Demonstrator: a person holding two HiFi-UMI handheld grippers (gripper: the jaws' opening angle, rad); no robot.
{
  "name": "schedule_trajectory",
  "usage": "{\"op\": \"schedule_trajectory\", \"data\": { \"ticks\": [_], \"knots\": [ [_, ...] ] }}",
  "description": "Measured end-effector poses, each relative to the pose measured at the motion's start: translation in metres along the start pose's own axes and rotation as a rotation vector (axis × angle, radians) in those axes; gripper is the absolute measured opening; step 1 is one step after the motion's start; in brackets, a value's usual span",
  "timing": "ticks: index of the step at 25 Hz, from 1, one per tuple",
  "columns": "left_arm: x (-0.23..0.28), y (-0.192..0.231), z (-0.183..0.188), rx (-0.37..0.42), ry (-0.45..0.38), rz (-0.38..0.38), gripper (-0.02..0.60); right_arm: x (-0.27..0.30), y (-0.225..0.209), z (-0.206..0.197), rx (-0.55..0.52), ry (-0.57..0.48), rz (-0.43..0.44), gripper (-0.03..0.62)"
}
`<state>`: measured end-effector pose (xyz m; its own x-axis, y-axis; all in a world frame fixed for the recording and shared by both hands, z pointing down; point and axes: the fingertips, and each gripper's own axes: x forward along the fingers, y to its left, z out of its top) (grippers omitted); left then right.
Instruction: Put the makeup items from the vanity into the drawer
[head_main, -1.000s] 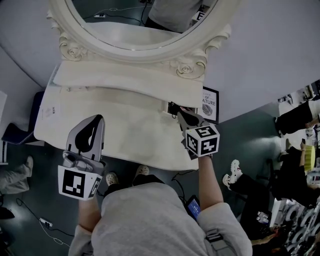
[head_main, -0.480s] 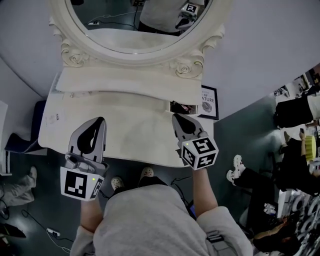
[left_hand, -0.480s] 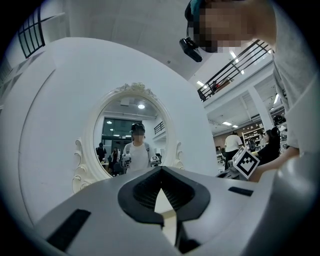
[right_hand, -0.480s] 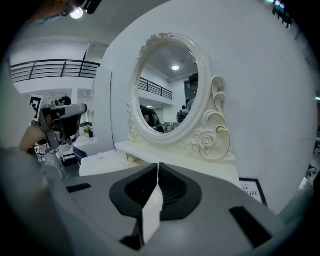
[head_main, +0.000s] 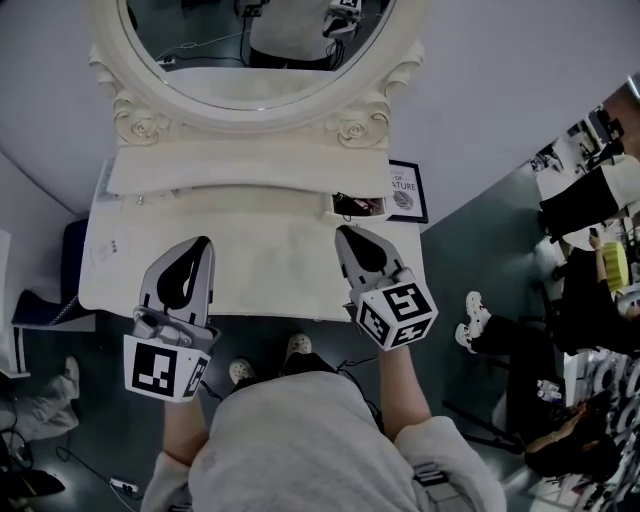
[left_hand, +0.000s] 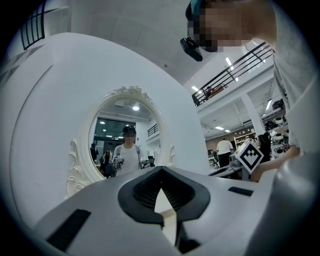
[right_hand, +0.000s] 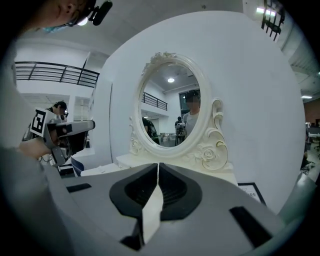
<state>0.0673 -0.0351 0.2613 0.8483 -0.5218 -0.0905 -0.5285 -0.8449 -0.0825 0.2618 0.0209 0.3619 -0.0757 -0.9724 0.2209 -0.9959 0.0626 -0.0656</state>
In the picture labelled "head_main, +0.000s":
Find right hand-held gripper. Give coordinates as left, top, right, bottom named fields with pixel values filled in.
left=332, top=224, right=441, bottom=352

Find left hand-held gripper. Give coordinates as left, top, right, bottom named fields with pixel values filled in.
left=122, top=235, right=222, bottom=404

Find small black hair tie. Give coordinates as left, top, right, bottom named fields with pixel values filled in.
left=332, top=191, right=357, bottom=222

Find small cream white drawer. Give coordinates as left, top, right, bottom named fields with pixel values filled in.
left=319, top=192, right=390, bottom=224

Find white dressing table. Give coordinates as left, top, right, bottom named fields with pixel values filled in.
left=78, top=139, right=426, bottom=324

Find person's left forearm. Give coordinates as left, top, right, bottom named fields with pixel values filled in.
left=162, top=397, right=211, bottom=464

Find person's right forearm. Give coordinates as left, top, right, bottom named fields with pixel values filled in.
left=374, top=344, right=432, bottom=441

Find white printed label sheet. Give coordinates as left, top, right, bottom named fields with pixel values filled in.
left=87, top=237, right=129, bottom=269

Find black framed leaf picture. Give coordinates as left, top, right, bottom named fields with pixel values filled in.
left=385, top=159, right=430, bottom=225

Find person's left white shoe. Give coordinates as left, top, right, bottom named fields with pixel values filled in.
left=228, top=357, right=257, bottom=386

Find person's white shoe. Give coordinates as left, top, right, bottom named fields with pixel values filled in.
left=285, top=333, right=314, bottom=357
left=228, top=357, right=257, bottom=386

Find person's right white shoe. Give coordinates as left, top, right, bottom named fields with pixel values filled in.
left=285, top=333, right=314, bottom=357

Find person's black trousers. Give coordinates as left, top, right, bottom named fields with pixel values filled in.
left=232, top=352, right=351, bottom=396

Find dark blue stool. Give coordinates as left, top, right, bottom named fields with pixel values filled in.
left=10, top=219, right=97, bottom=334

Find white cabinet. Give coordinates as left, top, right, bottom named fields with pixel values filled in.
left=0, top=229, right=32, bottom=377

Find person's grey sweatshirt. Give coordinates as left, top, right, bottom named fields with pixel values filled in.
left=142, top=369, right=507, bottom=512

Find white power strip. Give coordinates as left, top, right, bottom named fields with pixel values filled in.
left=108, top=477, right=140, bottom=500

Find yellow green container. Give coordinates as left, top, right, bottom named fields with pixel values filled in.
left=602, top=242, right=630, bottom=290

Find office desks and chairs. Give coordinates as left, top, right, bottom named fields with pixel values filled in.
left=529, top=73, right=640, bottom=174

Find white display shelf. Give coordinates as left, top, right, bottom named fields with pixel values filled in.
left=562, top=349, right=640, bottom=512

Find oval mirror with ornate frame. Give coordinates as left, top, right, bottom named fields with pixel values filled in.
left=88, top=0, right=434, bottom=150

